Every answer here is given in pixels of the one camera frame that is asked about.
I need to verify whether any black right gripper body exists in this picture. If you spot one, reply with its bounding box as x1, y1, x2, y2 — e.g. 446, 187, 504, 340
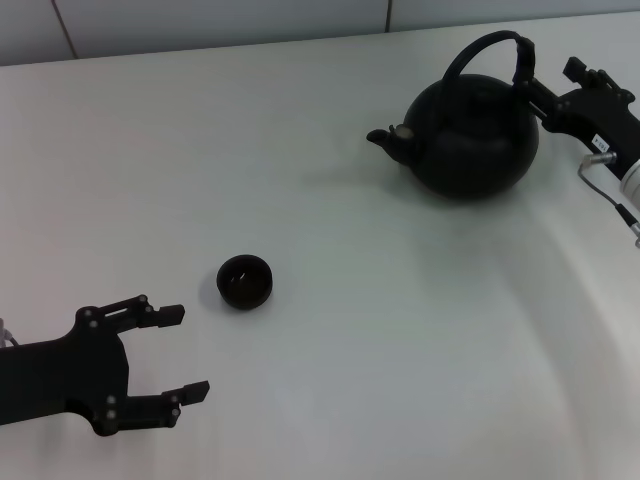
539, 86, 640, 174

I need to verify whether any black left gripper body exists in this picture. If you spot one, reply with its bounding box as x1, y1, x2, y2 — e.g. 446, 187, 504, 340
0, 304, 132, 438

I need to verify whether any black round teapot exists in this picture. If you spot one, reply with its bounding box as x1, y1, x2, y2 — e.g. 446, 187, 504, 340
365, 30, 542, 202

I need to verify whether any small dark teacup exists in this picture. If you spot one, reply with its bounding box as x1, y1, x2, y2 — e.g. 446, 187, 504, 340
215, 253, 275, 311

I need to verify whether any right gripper cable with plug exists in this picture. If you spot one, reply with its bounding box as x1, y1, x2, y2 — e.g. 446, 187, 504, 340
576, 151, 640, 250

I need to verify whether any gripper cable with plug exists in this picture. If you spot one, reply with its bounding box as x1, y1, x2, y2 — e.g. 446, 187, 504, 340
576, 151, 640, 250
0, 318, 20, 350

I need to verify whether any left gripper cable with plug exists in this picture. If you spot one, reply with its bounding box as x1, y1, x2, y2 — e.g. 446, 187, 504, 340
0, 318, 20, 350

